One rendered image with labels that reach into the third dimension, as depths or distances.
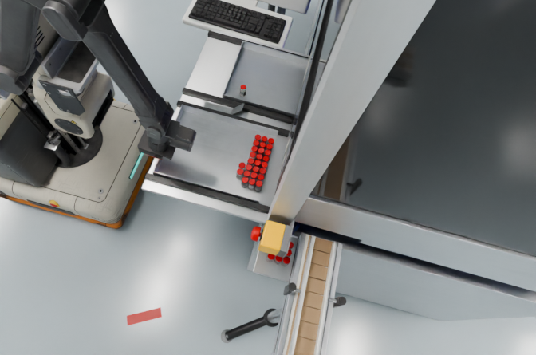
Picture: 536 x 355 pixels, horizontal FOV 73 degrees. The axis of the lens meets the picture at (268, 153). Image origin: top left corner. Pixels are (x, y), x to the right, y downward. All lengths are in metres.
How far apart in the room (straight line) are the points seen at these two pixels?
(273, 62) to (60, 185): 1.15
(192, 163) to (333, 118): 0.74
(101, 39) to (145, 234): 1.47
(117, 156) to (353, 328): 1.46
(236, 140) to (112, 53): 0.61
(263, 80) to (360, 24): 1.00
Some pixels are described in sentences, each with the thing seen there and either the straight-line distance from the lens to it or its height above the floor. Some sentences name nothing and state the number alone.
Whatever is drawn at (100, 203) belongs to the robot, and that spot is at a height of 0.28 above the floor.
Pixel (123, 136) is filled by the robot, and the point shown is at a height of 0.28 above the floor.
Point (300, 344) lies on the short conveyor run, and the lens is 1.07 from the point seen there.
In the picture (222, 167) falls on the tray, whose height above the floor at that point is 0.88.
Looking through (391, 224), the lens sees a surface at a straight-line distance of 0.90.
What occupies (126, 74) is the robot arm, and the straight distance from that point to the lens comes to 0.80.
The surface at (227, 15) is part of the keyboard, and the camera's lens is 1.66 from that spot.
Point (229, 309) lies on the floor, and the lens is 1.98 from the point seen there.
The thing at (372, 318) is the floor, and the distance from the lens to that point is 2.12.
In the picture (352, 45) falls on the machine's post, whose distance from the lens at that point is 0.43.
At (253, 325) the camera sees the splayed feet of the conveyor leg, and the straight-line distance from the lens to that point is 1.86.
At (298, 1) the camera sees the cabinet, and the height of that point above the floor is 0.87.
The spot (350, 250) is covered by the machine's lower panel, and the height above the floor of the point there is 0.88.
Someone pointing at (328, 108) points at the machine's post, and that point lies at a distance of 0.52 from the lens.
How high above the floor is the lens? 1.98
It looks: 63 degrees down
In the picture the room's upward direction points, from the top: 15 degrees clockwise
